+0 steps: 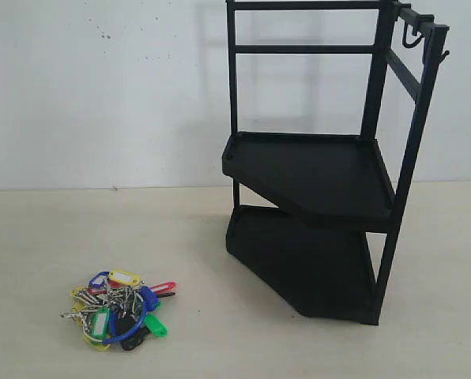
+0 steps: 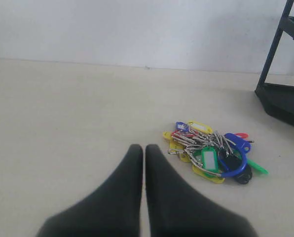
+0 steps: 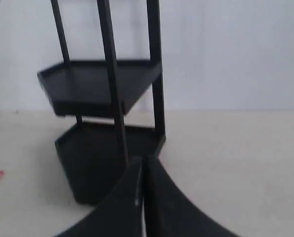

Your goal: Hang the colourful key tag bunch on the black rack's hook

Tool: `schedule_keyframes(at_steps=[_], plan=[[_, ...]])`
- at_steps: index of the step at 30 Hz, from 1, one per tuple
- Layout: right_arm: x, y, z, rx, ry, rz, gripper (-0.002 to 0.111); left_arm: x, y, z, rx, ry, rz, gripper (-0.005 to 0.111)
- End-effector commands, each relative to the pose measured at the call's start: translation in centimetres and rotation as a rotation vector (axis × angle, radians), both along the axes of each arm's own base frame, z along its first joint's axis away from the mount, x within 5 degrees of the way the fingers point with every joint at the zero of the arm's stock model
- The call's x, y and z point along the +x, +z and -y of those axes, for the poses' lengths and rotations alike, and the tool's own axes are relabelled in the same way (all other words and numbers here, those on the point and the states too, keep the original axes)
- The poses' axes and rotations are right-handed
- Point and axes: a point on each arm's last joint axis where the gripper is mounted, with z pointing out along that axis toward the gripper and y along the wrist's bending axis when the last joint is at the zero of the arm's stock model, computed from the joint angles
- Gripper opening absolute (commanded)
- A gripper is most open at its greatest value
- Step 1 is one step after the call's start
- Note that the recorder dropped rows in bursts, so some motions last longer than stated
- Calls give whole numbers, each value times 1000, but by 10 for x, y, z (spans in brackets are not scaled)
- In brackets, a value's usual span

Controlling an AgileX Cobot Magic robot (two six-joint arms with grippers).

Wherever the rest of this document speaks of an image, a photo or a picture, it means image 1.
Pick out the colourful key tag bunch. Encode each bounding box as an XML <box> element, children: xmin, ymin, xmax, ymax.
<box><xmin>61</xmin><ymin>270</ymin><xmax>176</xmax><ymax>351</ymax></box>

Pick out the black two-tier corner rack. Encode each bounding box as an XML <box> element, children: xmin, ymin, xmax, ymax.
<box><xmin>222</xmin><ymin>1</ymin><xmax>450</xmax><ymax>325</ymax></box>

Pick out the black curved metal hook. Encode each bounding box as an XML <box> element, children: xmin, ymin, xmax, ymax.
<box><xmin>401</xmin><ymin>19</ymin><xmax>423</xmax><ymax>49</ymax></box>

